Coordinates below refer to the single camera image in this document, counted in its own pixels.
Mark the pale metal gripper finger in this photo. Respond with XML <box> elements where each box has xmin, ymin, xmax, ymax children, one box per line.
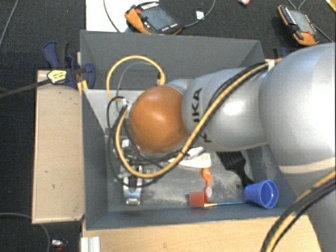
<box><xmin>122</xmin><ymin>177</ymin><xmax>144</xmax><ymax>206</ymax></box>

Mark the red cube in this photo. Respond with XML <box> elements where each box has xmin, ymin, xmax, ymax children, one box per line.
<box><xmin>188</xmin><ymin>192</ymin><xmax>206</xmax><ymax>208</ymax></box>

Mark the pale wood board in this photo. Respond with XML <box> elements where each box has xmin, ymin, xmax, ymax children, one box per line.
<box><xmin>31</xmin><ymin>70</ymin><xmax>86</xmax><ymax>225</ymax></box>

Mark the orange toothbrush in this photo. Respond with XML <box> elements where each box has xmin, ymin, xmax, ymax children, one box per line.
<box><xmin>201</xmin><ymin>167</ymin><xmax>214</xmax><ymax>204</ymax></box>

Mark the thin blue paintbrush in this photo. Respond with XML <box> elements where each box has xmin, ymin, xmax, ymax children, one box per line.
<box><xmin>204</xmin><ymin>201</ymin><xmax>247</xmax><ymax>209</ymax></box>

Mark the black brush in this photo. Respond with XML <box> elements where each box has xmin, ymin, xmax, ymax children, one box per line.
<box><xmin>216</xmin><ymin>150</ymin><xmax>255</xmax><ymax>189</ymax></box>

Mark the grey metal bin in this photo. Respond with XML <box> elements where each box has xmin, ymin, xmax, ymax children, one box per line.
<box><xmin>79</xmin><ymin>29</ymin><xmax>300</xmax><ymax>231</ymax></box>

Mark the blue plastic cup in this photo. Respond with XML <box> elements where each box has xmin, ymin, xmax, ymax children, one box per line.
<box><xmin>243</xmin><ymin>180</ymin><xmax>279</xmax><ymax>209</ymax></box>

